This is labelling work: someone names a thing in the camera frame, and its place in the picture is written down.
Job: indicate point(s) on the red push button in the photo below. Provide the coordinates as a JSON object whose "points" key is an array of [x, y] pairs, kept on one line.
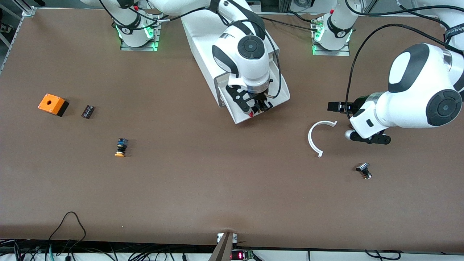
{"points": [[251, 114]]}

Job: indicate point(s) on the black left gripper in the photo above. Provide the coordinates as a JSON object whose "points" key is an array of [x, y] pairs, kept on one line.
{"points": [[356, 105]]}

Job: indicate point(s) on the white curved plastic arc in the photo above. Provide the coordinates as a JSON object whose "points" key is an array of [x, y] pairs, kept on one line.
{"points": [[309, 139]]}

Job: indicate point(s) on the device with red display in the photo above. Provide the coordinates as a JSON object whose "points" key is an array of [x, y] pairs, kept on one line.
{"points": [[241, 255]]}

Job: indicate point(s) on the orange push button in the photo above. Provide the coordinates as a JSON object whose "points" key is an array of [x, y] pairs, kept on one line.
{"points": [[121, 146]]}

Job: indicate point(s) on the orange box with black base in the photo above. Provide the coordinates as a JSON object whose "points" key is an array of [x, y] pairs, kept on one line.
{"points": [[50, 102]]}

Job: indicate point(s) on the black capped switch component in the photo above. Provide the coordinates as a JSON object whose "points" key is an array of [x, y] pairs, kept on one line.
{"points": [[363, 169]]}

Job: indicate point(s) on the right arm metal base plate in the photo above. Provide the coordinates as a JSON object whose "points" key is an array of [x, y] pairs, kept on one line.
{"points": [[139, 48]]}

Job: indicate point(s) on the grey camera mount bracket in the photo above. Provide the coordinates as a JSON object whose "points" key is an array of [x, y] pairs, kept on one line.
{"points": [[224, 248]]}

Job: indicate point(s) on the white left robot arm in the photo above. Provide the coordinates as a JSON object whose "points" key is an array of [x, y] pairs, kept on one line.
{"points": [[417, 98]]}

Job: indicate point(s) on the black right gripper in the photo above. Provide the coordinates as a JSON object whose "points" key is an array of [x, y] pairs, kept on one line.
{"points": [[259, 100]]}

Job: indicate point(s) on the aluminium frame corner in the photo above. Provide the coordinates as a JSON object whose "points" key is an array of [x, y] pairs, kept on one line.
{"points": [[29, 11]]}

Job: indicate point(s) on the white drawer cabinet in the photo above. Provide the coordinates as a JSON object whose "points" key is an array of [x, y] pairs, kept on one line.
{"points": [[203, 50]]}

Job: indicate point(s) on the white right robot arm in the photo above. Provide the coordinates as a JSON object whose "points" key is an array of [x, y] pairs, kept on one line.
{"points": [[250, 47]]}

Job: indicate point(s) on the small black terminal block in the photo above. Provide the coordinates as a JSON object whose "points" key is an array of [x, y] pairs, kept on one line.
{"points": [[88, 111]]}

